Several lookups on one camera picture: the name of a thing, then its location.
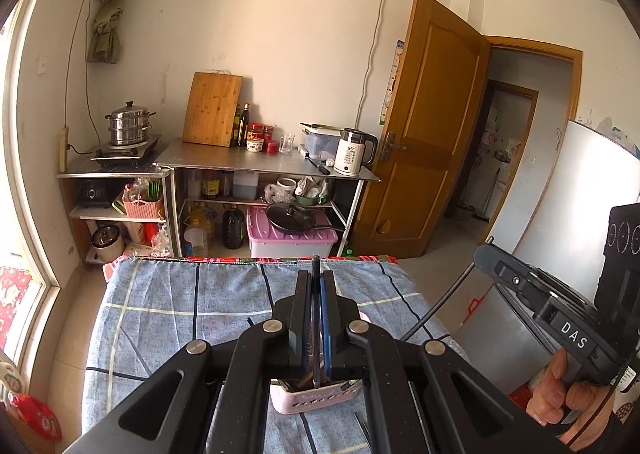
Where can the red condiment jars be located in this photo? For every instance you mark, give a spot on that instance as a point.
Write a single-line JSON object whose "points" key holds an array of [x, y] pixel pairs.
{"points": [[259, 139]]}

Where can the clear plastic storage container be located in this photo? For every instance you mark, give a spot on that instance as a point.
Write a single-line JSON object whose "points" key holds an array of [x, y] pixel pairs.
{"points": [[320, 141]]}

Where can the pink small basket on shelf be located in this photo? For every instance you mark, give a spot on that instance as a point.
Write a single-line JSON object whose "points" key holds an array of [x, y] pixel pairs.
{"points": [[137, 207]]}

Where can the white electric kettle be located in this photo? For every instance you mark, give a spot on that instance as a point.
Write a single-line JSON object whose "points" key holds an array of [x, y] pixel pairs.
{"points": [[356, 149]]}

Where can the pink plastic utensil basket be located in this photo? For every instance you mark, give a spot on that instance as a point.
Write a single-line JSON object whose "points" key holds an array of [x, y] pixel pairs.
{"points": [[288, 402]]}

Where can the person's right hand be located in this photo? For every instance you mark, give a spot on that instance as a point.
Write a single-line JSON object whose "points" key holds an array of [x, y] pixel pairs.
{"points": [[551, 396]]}

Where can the dark large oil jug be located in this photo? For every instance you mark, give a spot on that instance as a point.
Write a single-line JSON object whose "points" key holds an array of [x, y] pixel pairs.
{"points": [[233, 228]]}

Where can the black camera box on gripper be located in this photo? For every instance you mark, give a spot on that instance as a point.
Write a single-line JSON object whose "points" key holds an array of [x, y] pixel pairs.
{"points": [[620, 253]]}

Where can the black frying pan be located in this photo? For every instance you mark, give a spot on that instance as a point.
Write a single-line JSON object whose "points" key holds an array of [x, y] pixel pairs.
{"points": [[292, 219]]}

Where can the black chopstick on cloth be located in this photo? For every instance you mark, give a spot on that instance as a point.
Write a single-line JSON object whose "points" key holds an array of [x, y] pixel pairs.
{"points": [[364, 428]]}

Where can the brown wooden door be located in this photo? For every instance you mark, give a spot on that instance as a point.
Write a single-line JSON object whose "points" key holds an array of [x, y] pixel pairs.
{"points": [[440, 83]]}

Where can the small side shelf rack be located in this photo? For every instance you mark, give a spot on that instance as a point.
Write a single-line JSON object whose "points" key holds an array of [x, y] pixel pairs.
{"points": [[89, 189]]}

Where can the grey checked tablecloth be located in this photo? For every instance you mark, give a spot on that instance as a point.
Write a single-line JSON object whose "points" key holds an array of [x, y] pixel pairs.
{"points": [[152, 308]]}

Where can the black induction cooker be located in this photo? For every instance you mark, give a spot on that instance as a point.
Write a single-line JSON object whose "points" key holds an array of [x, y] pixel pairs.
{"points": [[133, 152]]}

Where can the dark oil bottle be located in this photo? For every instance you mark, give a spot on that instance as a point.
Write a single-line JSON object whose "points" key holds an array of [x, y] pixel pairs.
{"points": [[243, 125]]}

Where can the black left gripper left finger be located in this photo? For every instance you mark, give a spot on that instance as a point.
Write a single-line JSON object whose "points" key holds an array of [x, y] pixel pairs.
{"points": [[210, 399]]}

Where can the pink lidded storage box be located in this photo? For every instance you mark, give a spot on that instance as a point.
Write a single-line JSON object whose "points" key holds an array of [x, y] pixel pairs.
{"points": [[265, 241]]}

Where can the wooden cutting board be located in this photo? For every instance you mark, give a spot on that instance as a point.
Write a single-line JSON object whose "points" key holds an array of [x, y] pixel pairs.
{"points": [[211, 108]]}

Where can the white rice cooker pot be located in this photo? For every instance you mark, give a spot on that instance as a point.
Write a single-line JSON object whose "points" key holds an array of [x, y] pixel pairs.
{"points": [[108, 242]]}

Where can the black chopstick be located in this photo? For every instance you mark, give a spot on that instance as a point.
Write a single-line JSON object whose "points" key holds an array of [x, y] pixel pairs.
{"points": [[364, 428], [315, 322]]}

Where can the stainless steel steamer pot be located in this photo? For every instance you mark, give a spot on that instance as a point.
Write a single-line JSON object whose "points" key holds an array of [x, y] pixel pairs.
{"points": [[129, 125]]}

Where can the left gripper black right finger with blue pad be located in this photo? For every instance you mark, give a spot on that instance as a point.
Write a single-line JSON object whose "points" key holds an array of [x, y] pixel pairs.
{"points": [[422, 398]]}

